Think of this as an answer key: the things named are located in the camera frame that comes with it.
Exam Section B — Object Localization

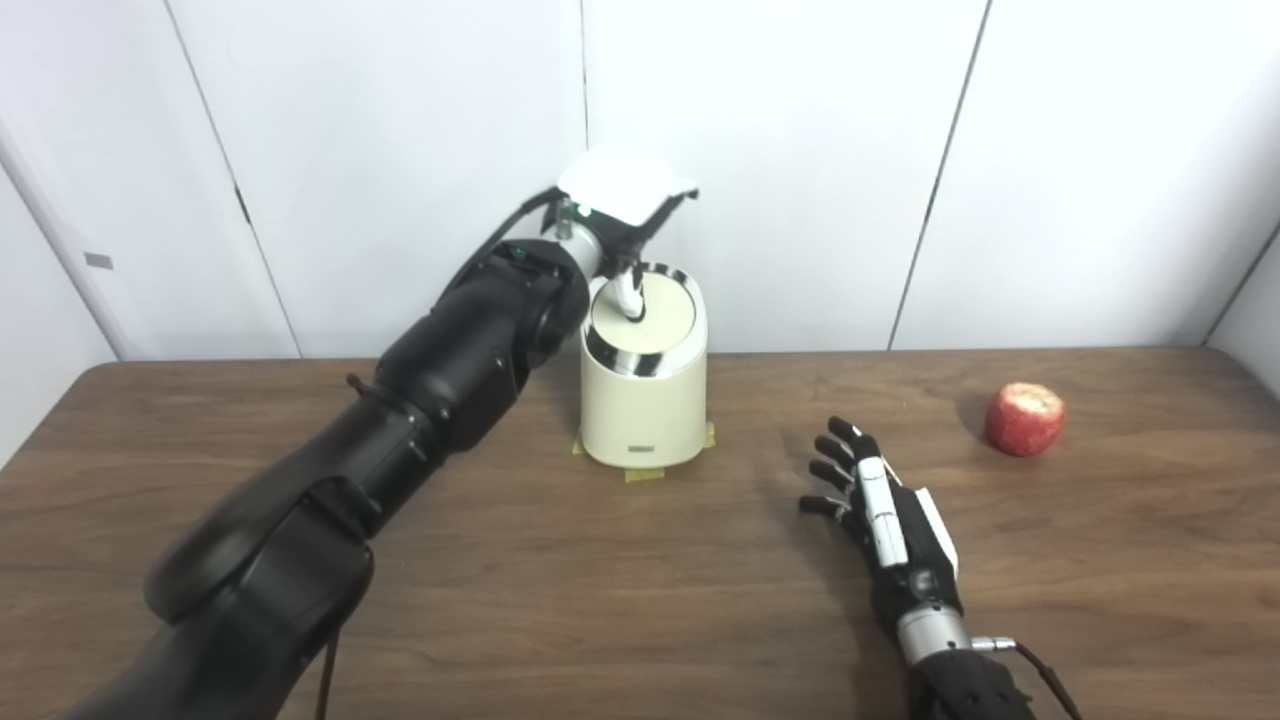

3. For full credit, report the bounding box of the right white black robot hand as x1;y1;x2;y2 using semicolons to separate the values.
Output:
798;416;964;641

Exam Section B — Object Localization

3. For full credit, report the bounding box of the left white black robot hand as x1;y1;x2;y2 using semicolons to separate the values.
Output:
555;145;701;323

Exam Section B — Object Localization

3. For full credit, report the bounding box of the red apple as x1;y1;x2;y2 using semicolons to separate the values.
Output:
984;382;1067;458

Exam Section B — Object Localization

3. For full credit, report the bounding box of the cream-colored lidded bin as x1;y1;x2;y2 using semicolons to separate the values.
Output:
578;262;709;468

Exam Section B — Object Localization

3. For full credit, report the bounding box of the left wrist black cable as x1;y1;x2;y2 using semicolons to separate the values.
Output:
470;188;563;276

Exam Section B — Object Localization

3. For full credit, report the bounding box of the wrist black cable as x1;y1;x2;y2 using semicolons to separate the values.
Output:
970;636;1083;720
470;188;563;276

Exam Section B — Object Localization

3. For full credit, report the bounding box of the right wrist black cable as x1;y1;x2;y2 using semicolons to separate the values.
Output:
970;636;1083;720

